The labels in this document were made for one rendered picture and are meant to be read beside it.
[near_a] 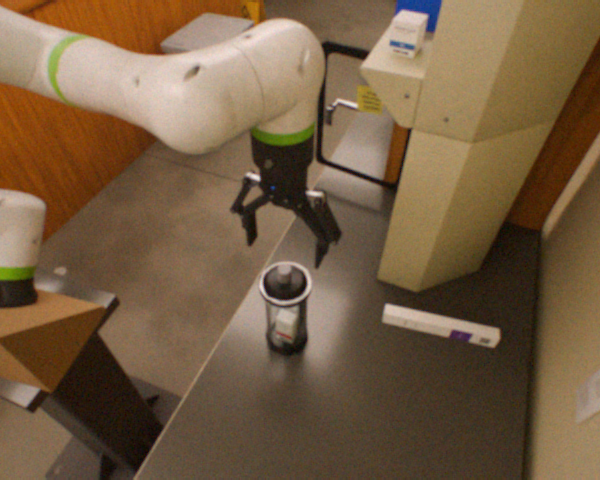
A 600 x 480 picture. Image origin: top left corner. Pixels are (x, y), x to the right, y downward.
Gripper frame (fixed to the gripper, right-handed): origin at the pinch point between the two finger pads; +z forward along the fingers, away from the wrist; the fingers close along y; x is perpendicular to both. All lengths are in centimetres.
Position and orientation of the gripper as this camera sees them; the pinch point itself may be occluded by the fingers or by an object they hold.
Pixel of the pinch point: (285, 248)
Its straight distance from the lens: 79.2
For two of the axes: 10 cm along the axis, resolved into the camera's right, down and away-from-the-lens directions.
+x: -4.0, 6.9, -6.1
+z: 0.0, 6.6, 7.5
